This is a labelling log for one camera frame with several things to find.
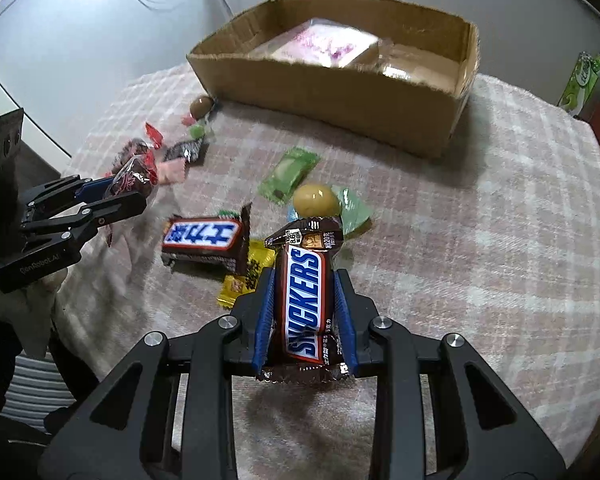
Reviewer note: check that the pink plaid cloth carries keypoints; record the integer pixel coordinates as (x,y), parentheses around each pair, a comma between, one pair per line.
(480,260)

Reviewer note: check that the small red candy wrapper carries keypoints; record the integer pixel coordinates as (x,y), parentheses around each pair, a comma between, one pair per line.
(154,135)

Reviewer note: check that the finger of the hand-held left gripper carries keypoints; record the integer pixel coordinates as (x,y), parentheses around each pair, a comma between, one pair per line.
(115,207)
(92,189)

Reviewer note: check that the golden egg snack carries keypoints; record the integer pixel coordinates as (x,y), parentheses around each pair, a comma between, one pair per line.
(316,200)

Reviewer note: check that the brown chocolate bar blue label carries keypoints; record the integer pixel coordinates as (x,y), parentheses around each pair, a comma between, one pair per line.
(302,300)
(200,240)

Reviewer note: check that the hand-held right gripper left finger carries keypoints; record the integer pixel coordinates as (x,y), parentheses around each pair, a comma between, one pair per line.
(263,312)

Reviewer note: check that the clear plastic snack packet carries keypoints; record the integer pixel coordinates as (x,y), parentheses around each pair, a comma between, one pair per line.
(415,62)

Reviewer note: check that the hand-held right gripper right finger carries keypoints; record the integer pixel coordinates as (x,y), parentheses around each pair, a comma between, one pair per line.
(342,312)

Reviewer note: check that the brown egg snack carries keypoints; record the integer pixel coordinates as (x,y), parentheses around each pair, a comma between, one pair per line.
(200,106)

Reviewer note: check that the red clear snack packet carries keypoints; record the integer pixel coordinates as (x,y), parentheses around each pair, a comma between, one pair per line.
(132,149)
(132,180)

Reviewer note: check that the black packet white print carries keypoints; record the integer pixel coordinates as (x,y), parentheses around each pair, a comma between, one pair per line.
(185,151)

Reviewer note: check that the yellow candy packet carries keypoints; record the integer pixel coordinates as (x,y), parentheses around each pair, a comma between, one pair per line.
(245,280)

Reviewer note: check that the striped grey cloth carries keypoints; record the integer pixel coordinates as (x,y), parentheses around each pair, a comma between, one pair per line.
(35,390)

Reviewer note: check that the pink candy packet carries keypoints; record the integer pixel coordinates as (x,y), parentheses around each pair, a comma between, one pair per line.
(172,172)

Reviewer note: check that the green crinkled snack packet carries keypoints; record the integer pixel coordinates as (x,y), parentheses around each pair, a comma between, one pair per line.
(355,212)

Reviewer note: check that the small green candy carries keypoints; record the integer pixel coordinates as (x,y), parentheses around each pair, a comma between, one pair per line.
(198,131)

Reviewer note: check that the light green snack packet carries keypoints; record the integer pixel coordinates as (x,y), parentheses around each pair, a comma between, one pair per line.
(287,172)

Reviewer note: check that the bagged sliced bread pink print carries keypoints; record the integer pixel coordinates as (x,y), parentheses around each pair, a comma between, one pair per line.
(325,42)

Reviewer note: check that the cardboard box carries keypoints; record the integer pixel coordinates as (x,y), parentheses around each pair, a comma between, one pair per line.
(330,95)

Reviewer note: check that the person's left hand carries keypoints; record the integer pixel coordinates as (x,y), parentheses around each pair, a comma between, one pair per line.
(37,310)

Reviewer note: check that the green tissue box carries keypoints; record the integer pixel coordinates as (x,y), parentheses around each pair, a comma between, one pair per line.
(580,85)

